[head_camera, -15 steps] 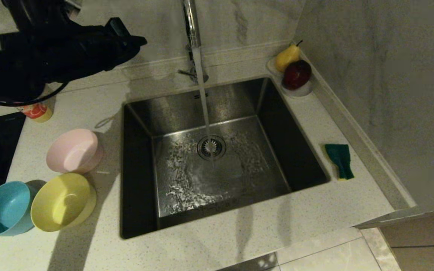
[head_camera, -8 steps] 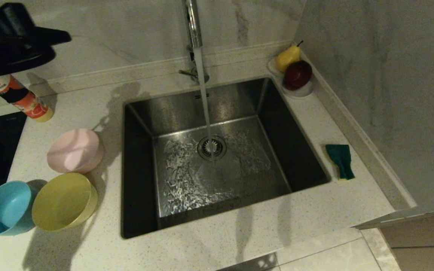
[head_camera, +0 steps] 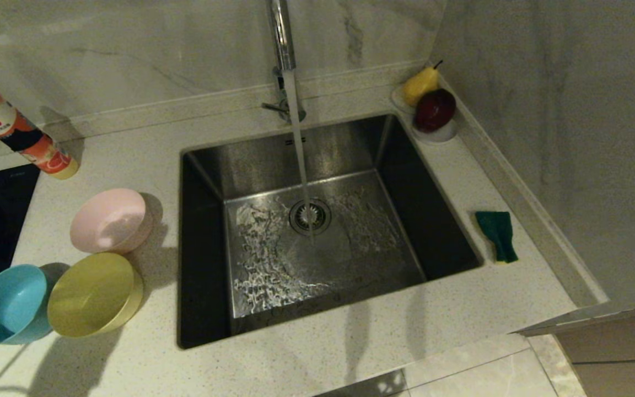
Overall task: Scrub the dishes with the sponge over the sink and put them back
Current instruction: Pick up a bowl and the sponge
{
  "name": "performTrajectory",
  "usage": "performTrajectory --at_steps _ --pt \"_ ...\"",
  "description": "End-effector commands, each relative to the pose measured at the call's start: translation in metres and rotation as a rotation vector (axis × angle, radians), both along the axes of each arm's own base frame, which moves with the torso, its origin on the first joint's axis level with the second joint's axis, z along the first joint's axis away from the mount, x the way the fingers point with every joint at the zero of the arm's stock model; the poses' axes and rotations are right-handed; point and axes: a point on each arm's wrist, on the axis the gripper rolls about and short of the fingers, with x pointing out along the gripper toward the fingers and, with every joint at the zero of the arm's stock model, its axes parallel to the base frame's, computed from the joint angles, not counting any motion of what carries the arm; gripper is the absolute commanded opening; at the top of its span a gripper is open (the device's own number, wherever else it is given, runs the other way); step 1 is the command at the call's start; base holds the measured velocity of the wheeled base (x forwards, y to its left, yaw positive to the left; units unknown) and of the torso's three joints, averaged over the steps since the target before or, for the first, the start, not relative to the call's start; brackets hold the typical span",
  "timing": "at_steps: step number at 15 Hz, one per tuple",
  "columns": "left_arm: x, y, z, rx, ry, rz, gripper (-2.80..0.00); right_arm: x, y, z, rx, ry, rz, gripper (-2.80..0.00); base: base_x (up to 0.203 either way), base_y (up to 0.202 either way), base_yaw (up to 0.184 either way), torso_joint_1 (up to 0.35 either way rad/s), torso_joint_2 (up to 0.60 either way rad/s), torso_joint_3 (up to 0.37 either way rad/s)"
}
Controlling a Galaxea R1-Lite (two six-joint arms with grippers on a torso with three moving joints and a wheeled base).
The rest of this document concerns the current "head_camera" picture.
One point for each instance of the blue plastic bowl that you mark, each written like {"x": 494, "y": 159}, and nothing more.
{"x": 10, "y": 306}

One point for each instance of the yellow plastic bowl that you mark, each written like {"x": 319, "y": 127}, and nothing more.
{"x": 92, "y": 295}

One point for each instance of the green yellow sponge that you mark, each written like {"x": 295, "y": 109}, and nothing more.
{"x": 498, "y": 231}

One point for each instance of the stainless steel sink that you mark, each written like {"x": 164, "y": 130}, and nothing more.
{"x": 361, "y": 264}

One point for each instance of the yellow pear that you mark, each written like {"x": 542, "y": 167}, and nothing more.
{"x": 420, "y": 85}

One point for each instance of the round metal drain strainer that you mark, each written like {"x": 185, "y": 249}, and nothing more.
{"x": 317, "y": 218}

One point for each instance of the chrome faucet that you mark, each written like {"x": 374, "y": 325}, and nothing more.
{"x": 281, "y": 33}

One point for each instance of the dark red apple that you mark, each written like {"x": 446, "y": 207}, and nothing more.
{"x": 434, "y": 110}

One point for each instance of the pink plastic bowl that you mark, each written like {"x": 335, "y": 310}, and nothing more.
{"x": 109, "y": 220}

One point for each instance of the orange white dish soap bottle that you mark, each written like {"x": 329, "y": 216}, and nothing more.
{"x": 14, "y": 129}

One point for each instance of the small white dish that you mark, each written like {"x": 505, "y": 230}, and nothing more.
{"x": 397, "y": 99}
{"x": 440, "y": 137}

